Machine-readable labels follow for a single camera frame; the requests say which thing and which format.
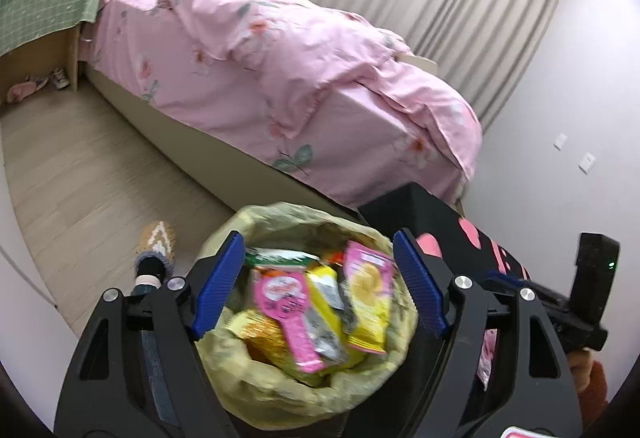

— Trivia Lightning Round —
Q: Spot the pink floral bed sheet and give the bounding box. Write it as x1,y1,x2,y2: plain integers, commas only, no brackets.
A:
87,0,467,207

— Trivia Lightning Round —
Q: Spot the green checked cloth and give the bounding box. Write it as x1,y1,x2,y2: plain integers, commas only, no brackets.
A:
0,0,109,59

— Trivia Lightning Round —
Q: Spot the person's right hand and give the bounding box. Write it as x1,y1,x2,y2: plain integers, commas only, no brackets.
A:
570,350,593,395

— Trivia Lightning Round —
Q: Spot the beige striped curtain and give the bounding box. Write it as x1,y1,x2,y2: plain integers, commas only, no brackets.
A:
262,0,566,135

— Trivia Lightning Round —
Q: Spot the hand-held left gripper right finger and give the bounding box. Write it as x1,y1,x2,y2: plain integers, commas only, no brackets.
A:
390,228,585,438

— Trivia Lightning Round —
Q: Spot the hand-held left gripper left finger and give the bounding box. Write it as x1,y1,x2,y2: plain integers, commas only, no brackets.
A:
52,230,247,438

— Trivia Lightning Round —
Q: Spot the pink slipper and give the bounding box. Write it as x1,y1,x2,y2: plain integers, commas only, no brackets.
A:
6,75,49,105

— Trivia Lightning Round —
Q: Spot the pink and yellow snack packet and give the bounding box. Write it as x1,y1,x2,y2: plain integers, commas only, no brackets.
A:
344,240,397,355

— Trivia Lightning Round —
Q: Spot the black pink-printed table cover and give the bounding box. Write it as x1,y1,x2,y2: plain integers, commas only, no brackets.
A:
357,183,532,394

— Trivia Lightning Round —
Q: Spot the pink floral duvet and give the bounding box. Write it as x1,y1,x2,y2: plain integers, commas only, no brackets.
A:
155,0,484,182

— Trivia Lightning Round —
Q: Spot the person's right forearm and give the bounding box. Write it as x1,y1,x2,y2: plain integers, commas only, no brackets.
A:
586,359,609,420

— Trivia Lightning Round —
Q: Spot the beige bed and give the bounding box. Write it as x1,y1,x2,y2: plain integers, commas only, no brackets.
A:
82,0,466,219

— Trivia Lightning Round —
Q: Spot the orange noodle wrapper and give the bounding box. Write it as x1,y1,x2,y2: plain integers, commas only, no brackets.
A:
226,309,287,370

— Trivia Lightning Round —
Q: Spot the yellow-green trash bag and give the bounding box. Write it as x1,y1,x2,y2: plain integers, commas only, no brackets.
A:
195,202,420,430

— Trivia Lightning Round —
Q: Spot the wooden desk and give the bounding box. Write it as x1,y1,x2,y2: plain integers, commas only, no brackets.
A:
0,25,83,107

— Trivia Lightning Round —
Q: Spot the brown knitted slipper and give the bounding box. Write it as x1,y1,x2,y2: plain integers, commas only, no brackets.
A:
135,220,177,269

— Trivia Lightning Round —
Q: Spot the pink round-headed packet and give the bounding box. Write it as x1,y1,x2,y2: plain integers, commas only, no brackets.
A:
254,267,326,374

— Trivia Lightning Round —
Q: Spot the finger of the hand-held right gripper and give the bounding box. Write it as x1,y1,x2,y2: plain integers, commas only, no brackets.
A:
484,269,531,295

